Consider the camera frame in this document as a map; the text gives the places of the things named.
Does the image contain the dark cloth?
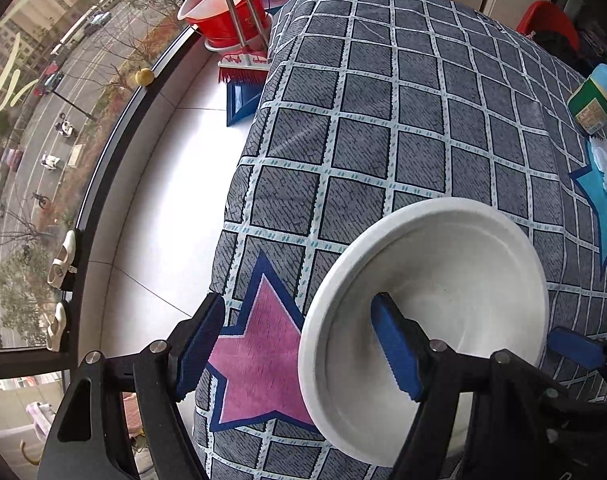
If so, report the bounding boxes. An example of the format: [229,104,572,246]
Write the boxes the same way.
[532,30,581,73]

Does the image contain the red plastic bucket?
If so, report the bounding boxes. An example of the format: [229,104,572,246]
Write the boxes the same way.
[178,0,274,47]

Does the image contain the red bristle broom head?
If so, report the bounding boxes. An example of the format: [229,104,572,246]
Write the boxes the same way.
[217,50,273,84]

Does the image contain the grey checked star tablecloth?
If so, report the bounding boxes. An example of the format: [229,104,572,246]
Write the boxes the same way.
[194,0,607,480]

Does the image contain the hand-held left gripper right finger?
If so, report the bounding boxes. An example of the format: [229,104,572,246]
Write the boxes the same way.
[371,292,559,480]

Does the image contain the blue dustpan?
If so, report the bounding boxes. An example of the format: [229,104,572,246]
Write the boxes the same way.
[226,80,265,127]

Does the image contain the white paper bowl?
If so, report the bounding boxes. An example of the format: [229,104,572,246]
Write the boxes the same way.
[298,197,550,466]

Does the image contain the red chair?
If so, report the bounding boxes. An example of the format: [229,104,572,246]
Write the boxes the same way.
[515,1,581,51]

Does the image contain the white window handle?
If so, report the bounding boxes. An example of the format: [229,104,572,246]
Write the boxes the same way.
[45,302,68,352]
[48,230,79,289]

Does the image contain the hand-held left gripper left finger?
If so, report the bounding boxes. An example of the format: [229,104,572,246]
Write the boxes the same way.
[36,292,227,480]

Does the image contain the metal mop pole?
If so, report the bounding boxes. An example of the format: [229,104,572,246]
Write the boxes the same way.
[212,0,254,53]
[230,0,270,51]

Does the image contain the green labelled jar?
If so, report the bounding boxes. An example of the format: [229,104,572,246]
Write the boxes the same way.
[567,63,607,136]

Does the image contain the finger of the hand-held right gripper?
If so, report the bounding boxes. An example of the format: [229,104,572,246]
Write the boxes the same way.
[547,388,607,480]
[548,326,607,401]

